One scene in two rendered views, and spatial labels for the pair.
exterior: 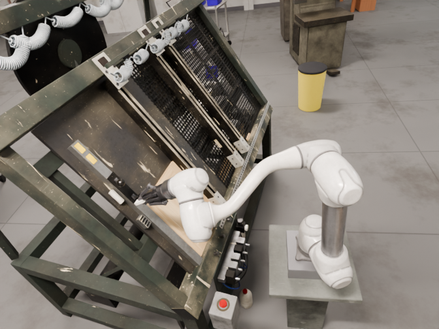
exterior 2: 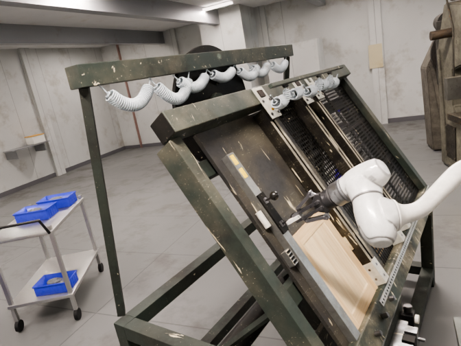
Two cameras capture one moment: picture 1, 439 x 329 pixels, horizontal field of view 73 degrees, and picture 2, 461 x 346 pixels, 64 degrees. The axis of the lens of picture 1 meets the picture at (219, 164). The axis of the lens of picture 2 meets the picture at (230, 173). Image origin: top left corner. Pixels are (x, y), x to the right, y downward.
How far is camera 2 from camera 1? 62 cm
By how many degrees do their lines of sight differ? 27
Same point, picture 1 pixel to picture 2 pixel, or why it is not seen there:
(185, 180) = (363, 169)
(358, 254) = not seen: outside the picture
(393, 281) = not seen: outside the picture
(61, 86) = (226, 101)
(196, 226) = (379, 219)
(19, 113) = (193, 109)
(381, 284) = not seen: outside the picture
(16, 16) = (187, 62)
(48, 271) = (154, 335)
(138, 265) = (285, 299)
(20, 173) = (185, 160)
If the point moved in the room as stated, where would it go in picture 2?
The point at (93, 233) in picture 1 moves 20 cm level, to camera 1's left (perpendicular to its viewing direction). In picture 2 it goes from (241, 241) to (191, 246)
